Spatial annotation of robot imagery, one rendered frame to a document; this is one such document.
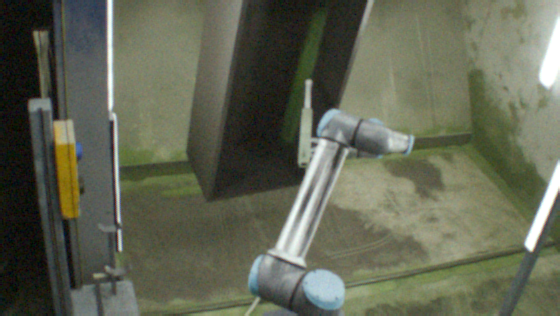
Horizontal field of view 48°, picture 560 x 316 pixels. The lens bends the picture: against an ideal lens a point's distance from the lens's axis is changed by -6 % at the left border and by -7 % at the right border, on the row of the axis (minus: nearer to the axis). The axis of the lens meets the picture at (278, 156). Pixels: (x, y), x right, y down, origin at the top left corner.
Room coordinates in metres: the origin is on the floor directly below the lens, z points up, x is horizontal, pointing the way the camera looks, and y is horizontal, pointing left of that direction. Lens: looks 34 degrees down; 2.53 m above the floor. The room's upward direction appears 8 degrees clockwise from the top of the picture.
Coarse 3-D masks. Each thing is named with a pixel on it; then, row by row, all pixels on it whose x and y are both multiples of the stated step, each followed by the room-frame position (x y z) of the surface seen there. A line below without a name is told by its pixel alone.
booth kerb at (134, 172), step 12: (468, 132) 4.17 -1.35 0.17; (420, 144) 4.01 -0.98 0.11; (432, 144) 4.05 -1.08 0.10; (444, 144) 4.09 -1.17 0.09; (456, 144) 4.13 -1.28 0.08; (120, 168) 3.21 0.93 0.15; (132, 168) 3.23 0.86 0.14; (144, 168) 3.26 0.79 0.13; (156, 168) 3.29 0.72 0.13; (168, 168) 3.32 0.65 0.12; (180, 168) 3.35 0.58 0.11; (192, 168) 3.38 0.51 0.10; (132, 180) 3.23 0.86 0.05
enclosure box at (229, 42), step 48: (240, 0) 2.41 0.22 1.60; (288, 0) 2.94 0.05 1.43; (336, 0) 2.95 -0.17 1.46; (240, 48) 2.89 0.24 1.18; (288, 48) 3.02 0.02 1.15; (336, 48) 2.89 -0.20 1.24; (240, 96) 2.97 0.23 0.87; (288, 96) 3.11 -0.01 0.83; (336, 96) 2.83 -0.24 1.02; (192, 144) 2.82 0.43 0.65; (240, 144) 3.06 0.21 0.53; (288, 144) 3.14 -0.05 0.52; (240, 192) 2.72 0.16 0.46
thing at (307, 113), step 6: (306, 84) 2.93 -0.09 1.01; (306, 90) 2.89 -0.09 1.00; (306, 96) 2.86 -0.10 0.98; (306, 102) 2.82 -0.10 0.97; (306, 108) 2.78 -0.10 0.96; (306, 114) 2.74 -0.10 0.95; (312, 114) 2.77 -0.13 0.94; (306, 120) 2.71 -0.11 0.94; (306, 126) 2.68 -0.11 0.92; (300, 132) 2.65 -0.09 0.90; (306, 132) 2.65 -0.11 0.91; (300, 138) 2.62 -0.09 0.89; (306, 138) 2.62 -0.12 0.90; (300, 144) 2.59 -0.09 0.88; (306, 144) 2.59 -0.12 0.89; (300, 150) 2.56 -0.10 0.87; (306, 150) 2.55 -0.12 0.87; (300, 156) 2.53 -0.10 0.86; (306, 156) 2.52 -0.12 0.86; (300, 162) 2.50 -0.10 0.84; (306, 162) 2.50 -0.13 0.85
